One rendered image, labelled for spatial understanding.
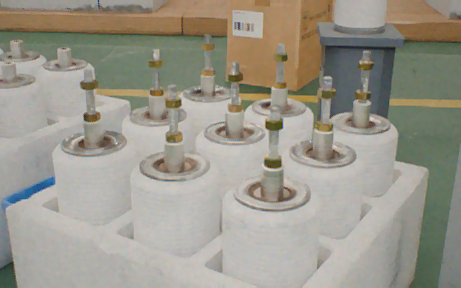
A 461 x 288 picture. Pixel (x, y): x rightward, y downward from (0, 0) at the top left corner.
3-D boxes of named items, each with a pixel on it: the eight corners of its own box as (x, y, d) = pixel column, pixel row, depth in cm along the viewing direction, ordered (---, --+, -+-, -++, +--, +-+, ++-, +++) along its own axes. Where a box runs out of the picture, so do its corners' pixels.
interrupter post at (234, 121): (245, 133, 74) (246, 108, 73) (242, 140, 72) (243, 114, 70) (226, 132, 74) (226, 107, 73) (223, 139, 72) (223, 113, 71)
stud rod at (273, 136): (277, 182, 57) (280, 107, 54) (266, 182, 57) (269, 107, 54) (277, 178, 58) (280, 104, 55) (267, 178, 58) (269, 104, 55)
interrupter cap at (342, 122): (387, 118, 79) (387, 113, 79) (393, 138, 72) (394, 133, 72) (329, 115, 80) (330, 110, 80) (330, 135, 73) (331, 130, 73)
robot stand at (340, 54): (308, 161, 128) (317, 21, 117) (377, 164, 127) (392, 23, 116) (310, 191, 115) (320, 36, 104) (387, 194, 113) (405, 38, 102)
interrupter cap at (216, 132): (268, 127, 76) (268, 122, 75) (261, 149, 69) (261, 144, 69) (210, 124, 77) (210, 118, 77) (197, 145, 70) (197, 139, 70)
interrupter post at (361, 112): (368, 123, 77) (371, 99, 76) (370, 130, 75) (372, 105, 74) (350, 122, 78) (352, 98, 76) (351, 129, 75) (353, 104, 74)
